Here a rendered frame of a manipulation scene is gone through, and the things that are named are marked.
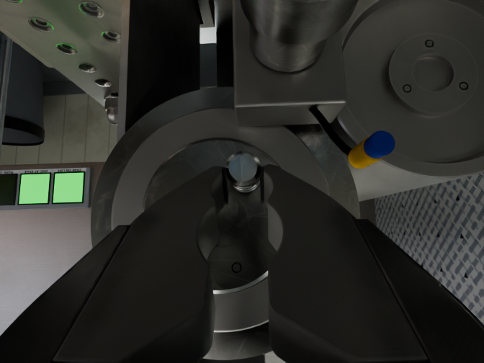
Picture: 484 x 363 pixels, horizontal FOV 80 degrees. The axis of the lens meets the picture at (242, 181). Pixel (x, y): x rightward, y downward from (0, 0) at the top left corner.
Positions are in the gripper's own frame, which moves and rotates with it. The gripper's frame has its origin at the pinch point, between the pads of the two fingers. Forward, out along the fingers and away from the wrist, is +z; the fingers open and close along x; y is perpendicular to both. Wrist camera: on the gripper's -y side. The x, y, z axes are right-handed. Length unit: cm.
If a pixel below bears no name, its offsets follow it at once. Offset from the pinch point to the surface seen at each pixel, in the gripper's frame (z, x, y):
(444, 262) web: 7.4, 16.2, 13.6
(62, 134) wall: 214, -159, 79
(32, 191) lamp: 31, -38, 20
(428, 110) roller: 5.4, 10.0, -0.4
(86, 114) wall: 225, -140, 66
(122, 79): 7.9, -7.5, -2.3
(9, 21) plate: 25.2, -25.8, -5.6
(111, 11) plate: 24.8, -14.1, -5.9
